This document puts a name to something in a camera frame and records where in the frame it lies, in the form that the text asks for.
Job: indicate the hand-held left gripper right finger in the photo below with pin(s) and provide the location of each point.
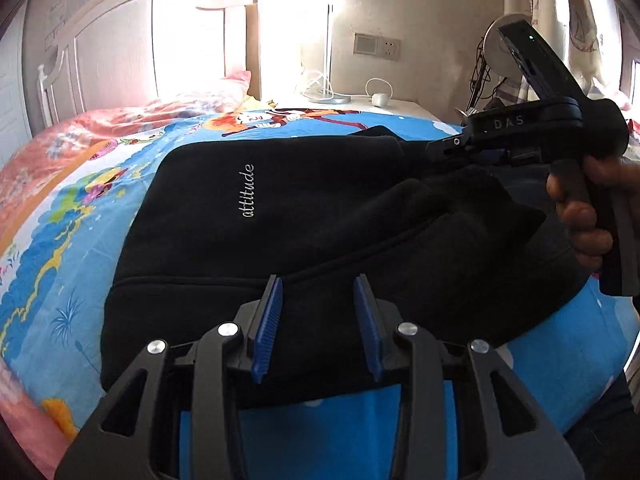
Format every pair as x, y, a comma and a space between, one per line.
368, 331

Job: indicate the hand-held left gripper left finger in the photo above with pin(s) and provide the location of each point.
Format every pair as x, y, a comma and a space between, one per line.
265, 331

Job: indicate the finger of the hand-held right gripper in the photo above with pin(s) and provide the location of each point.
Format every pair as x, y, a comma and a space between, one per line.
492, 157
447, 147

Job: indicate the black pants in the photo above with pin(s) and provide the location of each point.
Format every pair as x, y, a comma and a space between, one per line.
300, 210

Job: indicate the person's right hand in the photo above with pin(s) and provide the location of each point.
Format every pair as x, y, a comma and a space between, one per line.
585, 230

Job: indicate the white nightstand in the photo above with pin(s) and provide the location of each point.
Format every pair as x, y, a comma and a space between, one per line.
405, 109

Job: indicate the patterned curtain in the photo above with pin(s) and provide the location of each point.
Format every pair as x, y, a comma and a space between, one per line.
565, 20

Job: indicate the round grey lamp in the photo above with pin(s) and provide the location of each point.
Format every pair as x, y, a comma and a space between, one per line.
495, 55

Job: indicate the white desk lamp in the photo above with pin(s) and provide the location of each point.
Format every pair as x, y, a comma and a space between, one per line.
330, 60

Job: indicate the cartoon printed blue cloth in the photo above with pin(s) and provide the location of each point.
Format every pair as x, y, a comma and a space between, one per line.
65, 270

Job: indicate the brown wooden panel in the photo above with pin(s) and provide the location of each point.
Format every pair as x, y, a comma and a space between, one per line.
252, 50

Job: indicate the person's dark clothing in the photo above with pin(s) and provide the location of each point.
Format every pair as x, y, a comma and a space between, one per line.
610, 435

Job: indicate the pink floral bedspread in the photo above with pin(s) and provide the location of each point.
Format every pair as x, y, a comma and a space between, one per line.
100, 120

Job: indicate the white headboard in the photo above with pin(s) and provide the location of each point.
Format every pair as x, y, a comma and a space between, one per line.
110, 50

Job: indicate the white wardrobe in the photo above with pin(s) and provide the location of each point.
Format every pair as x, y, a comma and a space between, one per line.
12, 105

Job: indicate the wall socket panel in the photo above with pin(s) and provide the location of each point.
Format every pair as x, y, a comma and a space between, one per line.
376, 46

